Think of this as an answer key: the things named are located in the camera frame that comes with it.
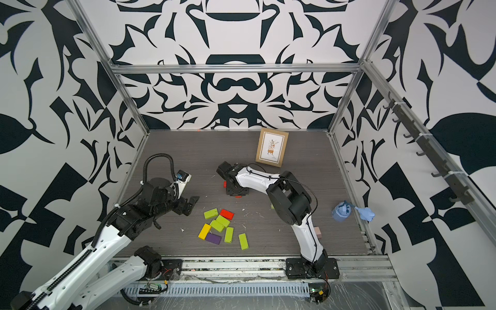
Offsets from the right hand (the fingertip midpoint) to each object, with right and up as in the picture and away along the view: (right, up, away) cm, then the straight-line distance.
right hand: (234, 189), depth 96 cm
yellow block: (-12, -15, -13) cm, 23 cm away
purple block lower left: (-8, -18, -14) cm, 24 cm away
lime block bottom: (+5, -19, -15) cm, 24 cm away
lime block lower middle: (-1, -17, -14) cm, 22 cm away
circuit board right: (+32, -33, -25) cm, 52 cm away
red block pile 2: (-3, -10, -7) cm, 13 cm away
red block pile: (+2, -3, -1) cm, 4 cm away
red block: (-5, +2, 0) cm, 5 cm away
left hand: (-18, +4, -19) cm, 27 cm away
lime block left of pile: (-10, -9, -9) cm, 16 cm away
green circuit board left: (-30, -33, -23) cm, 50 cm away
